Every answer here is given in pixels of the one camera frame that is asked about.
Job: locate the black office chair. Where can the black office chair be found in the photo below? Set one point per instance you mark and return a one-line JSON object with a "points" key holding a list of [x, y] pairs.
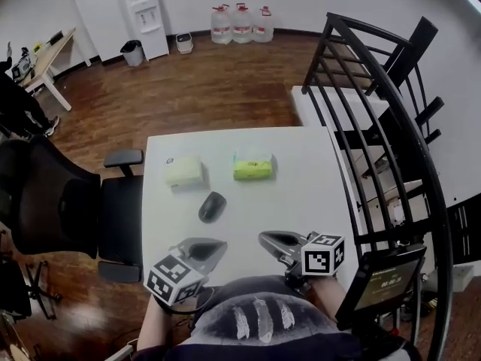
{"points": [[49, 198]]}

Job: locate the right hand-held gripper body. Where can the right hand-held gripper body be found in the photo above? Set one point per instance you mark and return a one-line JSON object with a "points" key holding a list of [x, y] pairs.
{"points": [[319, 258]]}

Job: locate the pale yellow box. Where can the pale yellow box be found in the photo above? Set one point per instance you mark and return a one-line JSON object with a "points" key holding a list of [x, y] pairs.
{"points": [[183, 169]]}

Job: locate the person's right forearm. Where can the person's right forearm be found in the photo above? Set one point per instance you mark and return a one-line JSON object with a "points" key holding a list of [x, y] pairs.
{"points": [[330, 295]]}

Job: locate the black metal railing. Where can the black metal railing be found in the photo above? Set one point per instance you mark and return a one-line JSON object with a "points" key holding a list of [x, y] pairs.
{"points": [[398, 100]]}

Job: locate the black computer mouse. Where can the black computer mouse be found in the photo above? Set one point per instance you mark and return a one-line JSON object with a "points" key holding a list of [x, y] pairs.
{"points": [[212, 207]]}

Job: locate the black trash bin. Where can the black trash bin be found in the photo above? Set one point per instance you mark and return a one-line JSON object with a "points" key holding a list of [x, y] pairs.
{"points": [[133, 53]]}

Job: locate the clear water jug red cap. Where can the clear water jug red cap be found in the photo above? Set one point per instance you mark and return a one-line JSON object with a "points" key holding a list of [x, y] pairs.
{"points": [[242, 25], [263, 26], [221, 26]]}

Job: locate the small white basket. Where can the small white basket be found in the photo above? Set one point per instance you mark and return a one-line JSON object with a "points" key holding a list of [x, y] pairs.
{"points": [[184, 43]]}

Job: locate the wooden stair steps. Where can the wooden stair steps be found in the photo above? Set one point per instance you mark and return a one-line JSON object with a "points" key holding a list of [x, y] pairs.
{"points": [[347, 60]]}

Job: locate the dark feather print shirt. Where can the dark feather print shirt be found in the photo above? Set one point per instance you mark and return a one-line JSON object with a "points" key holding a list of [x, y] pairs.
{"points": [[263, 337]]}

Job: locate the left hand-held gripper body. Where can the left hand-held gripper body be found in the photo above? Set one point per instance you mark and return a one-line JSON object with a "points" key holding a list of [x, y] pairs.
{"points": [[176, 276]]}

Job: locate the green tissue packet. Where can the green tissue packet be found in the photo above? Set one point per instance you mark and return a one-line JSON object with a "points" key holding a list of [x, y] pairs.
{"points": [[252, 167]]}

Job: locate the white water dispenser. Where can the white water dispenser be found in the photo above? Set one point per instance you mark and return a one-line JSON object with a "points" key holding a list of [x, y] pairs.
{"points": [[150, 25]]}

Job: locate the black swivel chair base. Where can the black swivel chair base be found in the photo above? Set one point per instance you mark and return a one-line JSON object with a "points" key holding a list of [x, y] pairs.
{"points": [[37, 288]]}

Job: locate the flat black item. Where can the flat black item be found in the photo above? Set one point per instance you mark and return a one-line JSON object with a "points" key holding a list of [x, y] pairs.
{"points": [[56, 38]]}

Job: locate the person's left forearm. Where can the person's left forearm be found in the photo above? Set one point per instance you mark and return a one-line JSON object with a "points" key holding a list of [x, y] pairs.
{"points": [[161, 329]]}

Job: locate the wooden table white legs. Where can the wooden table white legs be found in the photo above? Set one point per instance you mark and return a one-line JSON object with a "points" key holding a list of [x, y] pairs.
{"points": [[49, 56]]}

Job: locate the black tablet screen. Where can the black tablet screen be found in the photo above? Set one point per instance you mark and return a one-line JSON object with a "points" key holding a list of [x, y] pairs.
{"points": [[383, 284]]}

